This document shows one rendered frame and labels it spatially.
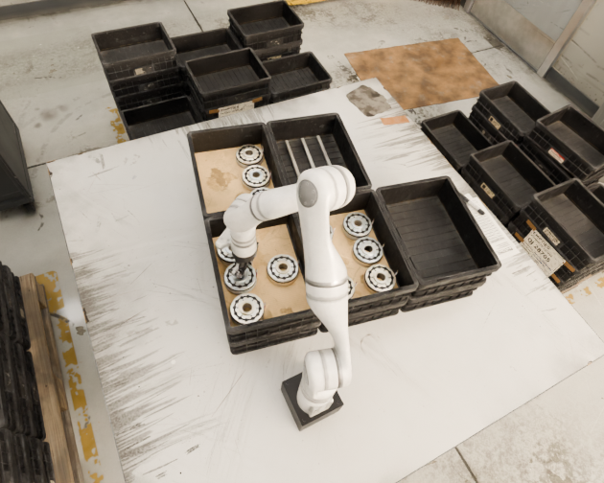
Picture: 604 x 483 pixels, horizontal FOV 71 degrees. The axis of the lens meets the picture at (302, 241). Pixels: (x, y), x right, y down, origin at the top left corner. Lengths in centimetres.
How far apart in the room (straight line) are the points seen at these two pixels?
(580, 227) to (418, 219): 104
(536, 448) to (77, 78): 360
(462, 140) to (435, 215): 128
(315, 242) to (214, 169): 88
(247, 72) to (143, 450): 203
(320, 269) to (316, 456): 68
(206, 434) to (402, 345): 68
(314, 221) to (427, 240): 81
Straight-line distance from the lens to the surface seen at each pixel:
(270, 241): 145
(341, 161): 172
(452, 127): 294
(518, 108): 311
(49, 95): 354
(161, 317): 151
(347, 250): 147
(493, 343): 164
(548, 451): 246
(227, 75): 264
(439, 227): 163
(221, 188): 160
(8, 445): 178
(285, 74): 285
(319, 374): 97
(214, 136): 168
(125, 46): 293
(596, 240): 246
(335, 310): 90
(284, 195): 95
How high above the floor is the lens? 206
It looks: 57 degrees down
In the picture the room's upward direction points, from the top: 9 degrees clockwise
